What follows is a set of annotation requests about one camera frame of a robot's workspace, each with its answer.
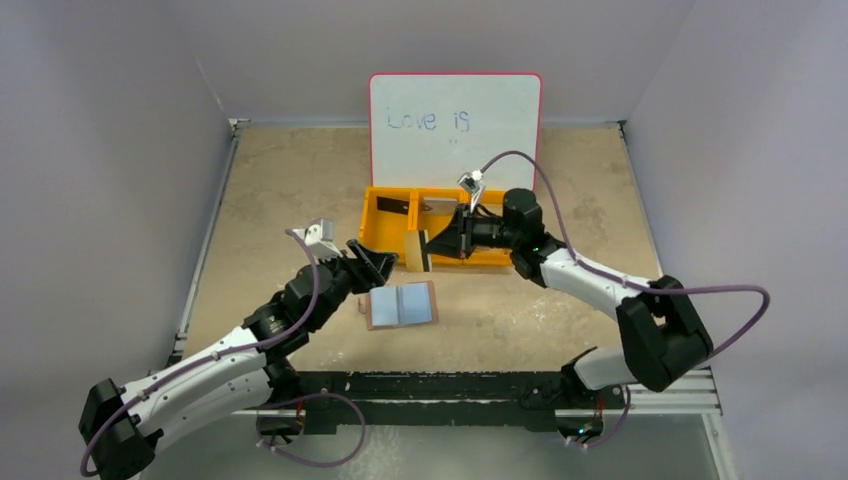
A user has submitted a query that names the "beige card with black stripe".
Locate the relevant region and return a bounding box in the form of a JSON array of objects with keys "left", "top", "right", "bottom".
[{"left": 404, "top": 230, "right": 432, "bottom": 273}]

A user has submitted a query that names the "pink leather card holder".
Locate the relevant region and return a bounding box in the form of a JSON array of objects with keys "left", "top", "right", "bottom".
[{"left": 358, "top": 281, "right": 439, "bottom": 330}]

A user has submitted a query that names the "black credit card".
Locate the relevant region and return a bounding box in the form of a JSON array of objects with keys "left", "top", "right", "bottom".
[{"left": 376, "top": 196, "right": 410, "bottom": 216}]

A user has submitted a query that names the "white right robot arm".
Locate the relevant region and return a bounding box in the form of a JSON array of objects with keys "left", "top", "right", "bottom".
[{"left": 424, "top": 188, "right": 714, "bottom": 393}]

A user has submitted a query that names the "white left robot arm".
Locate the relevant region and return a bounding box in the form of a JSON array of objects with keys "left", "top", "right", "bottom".
[{"left": 78, "top": 237, "right": 399, "bottom": 479}]

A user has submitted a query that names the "silver card in middle bin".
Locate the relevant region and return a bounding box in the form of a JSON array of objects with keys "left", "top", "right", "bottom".
[{"left": 420, "top": 197, "right": 459, "bottom": 215}]

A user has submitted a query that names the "yellow middle bin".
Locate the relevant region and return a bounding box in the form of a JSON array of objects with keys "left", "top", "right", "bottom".
[{"left": 407, "top": 188, "right": 467, "bottom": 240}]

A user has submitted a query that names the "yellow bin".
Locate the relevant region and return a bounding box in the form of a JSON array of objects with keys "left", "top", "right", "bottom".
[
  {"left": 460, "top": 190, "right": 511, "bottom": 267},
  {"left": 407, "top": 188, "right": 467, "bottom": 240},
  {"left": 359, "top": 187, "right": 411, "bottom": 265}
]

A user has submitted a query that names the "yellow right bin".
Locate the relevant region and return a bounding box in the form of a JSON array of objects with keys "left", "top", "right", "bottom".
[{"left": 460, "top": 190, "right": 511, "bottom": 267}]

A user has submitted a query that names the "yellow left bin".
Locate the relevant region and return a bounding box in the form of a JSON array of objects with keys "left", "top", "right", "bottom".
[{"left": 359, "top": 187, "right": 411, "bottom": 265}]

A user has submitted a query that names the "pink framed whiteboard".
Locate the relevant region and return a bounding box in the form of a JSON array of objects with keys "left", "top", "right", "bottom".
[{"left": 368, "top": 72, "right": 543, "bottom": 188}]

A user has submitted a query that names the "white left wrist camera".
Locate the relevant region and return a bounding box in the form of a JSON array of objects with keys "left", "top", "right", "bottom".
[{"left": 293, "top": 218, "right": 342, "bottom": 261}]

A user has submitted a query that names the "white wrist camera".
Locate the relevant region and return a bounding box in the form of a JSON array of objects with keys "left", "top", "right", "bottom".
[
  {"left": 457, "top": 170, "right": 486, "bottom": 213},
  {"left": 293, "top": 218, "right": 342, "bottom": 261}
]

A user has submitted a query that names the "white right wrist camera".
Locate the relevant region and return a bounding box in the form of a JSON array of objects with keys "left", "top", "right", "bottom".
[{"left": 457, "top": 170, "right": 486, "bottom": 213}]

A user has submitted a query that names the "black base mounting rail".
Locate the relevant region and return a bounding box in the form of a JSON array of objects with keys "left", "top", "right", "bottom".
[{"left": 258, "top": 361, "right": 628, "bottom": 442}]

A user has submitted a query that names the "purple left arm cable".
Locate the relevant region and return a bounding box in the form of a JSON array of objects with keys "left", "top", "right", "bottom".
[{"left": 79, "top": 229, "right": 322, "bottom": 478}]

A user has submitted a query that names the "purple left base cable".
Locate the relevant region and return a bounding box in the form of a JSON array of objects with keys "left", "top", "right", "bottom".
[{"left": 254, "top": 392, "right": 368, "bottom": 469}]

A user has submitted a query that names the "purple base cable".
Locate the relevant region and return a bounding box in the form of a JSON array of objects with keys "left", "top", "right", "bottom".
[
  {"left": 563, "top": 387, "right": 634, "bottom": 452},
  {"left": 254, "top": 392, "right": 368, "bottom": 469}
]

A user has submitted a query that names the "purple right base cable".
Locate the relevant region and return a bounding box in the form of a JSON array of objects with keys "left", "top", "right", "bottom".
[{"left": 563, "top": 387, "right": 634, "bottom": 452}]

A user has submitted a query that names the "aluminium frame rail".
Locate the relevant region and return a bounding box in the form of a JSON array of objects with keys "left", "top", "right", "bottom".
[{"left": 135, "top": 367, "right": 723, "bottom": 420}]

